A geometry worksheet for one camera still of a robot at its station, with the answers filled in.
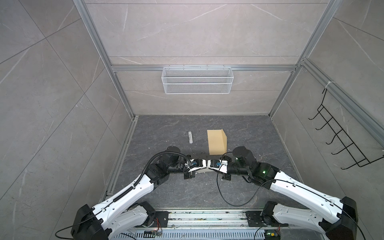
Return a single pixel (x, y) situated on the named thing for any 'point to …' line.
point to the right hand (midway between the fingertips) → (210, 163)
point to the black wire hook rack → (360, 159)
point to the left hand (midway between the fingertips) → (204, 161)
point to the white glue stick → (190, 137)
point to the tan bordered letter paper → (223, 168)
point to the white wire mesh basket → (197, 80)
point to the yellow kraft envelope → (217, 140)
